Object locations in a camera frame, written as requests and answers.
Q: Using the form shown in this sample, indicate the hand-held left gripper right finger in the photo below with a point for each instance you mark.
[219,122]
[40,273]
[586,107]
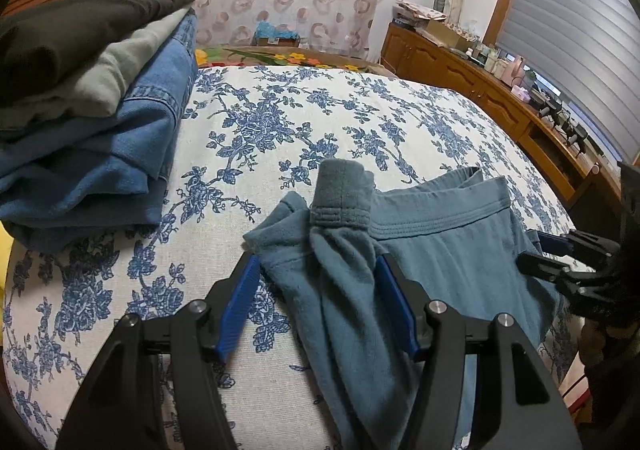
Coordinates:
[397,310]

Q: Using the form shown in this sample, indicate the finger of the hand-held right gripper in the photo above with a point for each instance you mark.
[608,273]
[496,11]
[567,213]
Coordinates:
[555,270]
[580,242]

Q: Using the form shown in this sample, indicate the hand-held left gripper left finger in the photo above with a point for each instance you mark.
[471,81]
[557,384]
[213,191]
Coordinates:
[240,310]

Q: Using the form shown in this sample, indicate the teal blue sweatshirt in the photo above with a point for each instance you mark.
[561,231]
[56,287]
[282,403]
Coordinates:
[450,255]

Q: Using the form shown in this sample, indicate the person's right hand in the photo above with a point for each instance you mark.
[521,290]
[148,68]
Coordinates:
[595,342]

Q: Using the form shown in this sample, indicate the pale pink mattress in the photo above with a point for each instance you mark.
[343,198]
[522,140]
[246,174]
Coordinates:
[567,370]

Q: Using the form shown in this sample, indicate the pink tissue box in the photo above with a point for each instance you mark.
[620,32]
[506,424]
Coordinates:
[521,93]

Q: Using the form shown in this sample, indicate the pink bottle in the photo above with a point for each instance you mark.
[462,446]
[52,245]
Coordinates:
[517,70]

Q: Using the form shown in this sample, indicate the blue floral bed sheet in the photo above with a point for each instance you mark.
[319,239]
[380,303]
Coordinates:
[300,129]

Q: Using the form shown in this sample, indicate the wooden cabinet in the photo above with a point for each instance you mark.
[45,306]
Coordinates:
[450,74]

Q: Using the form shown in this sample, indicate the folded blue soft garment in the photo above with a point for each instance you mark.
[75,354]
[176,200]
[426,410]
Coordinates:
[75,169]

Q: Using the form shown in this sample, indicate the grey window blind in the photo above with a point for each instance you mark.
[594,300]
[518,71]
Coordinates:
[575,14]

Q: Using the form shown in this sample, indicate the open cardboard box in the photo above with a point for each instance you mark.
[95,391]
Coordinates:
[447,32]

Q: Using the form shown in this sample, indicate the cardboard box with blue cloth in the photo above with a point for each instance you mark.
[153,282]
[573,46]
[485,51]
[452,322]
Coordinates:
[277,34]

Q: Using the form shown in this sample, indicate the pile of papers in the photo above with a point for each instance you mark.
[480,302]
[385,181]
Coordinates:
[417,11]

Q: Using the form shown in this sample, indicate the folded dark garment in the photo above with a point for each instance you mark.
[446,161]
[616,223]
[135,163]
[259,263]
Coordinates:
[75,29]

